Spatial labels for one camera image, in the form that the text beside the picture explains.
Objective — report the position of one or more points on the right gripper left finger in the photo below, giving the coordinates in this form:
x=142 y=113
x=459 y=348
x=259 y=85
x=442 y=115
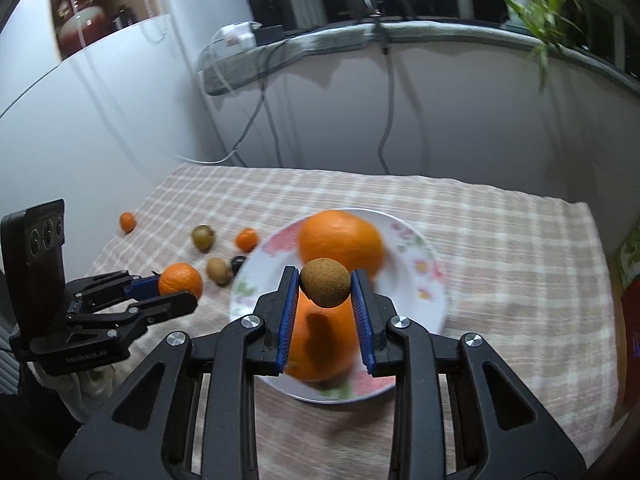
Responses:
x=188 y=410

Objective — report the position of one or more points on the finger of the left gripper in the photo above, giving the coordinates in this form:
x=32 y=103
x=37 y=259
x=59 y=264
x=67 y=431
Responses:
x=145 y=312
x=98 y=292

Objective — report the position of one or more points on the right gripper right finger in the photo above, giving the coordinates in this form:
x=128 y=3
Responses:
x=460 y=411

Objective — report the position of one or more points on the medium mandarin orange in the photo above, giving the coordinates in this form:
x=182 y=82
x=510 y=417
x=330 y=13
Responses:
x=180 y=277

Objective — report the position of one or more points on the brown longan fruit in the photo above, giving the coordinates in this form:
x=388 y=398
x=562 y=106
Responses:
x=325 y=282
x=218 y=270

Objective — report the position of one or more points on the green brown tomato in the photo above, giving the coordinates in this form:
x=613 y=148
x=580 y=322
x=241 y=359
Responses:
x=203 y=237

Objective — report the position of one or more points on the dark purple grape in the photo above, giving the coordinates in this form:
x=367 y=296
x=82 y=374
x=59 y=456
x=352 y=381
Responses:
x=236 y=263

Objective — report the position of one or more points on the tiny kumquat orange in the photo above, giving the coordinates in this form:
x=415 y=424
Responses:
x=247 y=240

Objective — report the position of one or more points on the large orange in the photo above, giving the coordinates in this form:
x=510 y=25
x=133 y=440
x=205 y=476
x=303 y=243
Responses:
x=343 y=237
x=324 y=341

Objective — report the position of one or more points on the pink plaid tablecloth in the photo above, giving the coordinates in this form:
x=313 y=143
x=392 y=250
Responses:
x=526 y=272

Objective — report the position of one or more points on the green snack package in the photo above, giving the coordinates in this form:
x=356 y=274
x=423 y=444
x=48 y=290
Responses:
x=628 y=258

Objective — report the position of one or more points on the grey windowsill mat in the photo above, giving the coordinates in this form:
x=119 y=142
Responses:
x=222 y=75

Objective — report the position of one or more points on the red white ceramic vase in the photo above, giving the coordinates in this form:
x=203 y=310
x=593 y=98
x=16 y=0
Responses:
x=83 y=22

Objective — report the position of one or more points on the white power strip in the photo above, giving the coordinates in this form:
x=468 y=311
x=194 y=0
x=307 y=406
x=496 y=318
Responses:
x=237 y=34

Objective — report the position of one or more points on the black power adapter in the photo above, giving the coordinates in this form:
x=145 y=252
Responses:
x=269 y=35

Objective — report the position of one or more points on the black camera box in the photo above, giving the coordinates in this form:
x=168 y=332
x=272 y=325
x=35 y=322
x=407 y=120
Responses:
x=32 y=240

